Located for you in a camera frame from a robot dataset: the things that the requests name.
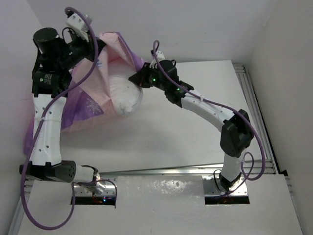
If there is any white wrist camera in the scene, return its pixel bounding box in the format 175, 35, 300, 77
149, 50, 165, 69
66, 13, 89, 42

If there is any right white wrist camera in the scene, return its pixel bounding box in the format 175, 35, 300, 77
149, 50, 165, 69

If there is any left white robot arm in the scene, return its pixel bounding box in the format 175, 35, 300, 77
20, 26, 105, 183

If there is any purple cable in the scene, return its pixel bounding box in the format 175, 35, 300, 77
152, 40, 266, 196
20, 7, 118, 231

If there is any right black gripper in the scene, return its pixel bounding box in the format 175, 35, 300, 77
131, 61, 169, 91

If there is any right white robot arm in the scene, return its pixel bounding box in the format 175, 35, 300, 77
129, 60, 254, 191

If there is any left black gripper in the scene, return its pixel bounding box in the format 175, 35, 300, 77
57, 29, 107, 71

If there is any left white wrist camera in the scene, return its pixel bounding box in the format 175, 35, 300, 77
66, 13, 89, 42

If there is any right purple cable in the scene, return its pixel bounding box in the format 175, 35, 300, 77
152, 40, 266, 196

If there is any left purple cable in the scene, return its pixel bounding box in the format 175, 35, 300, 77
20, 7, 118, 231

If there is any white pillow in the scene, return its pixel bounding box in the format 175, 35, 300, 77
109, 76, 143, 118

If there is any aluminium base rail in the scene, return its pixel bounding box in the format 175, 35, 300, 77
74, 165, 249, 205

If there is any pink printed pillowcase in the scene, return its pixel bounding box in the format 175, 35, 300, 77
23, 31, 145, 155

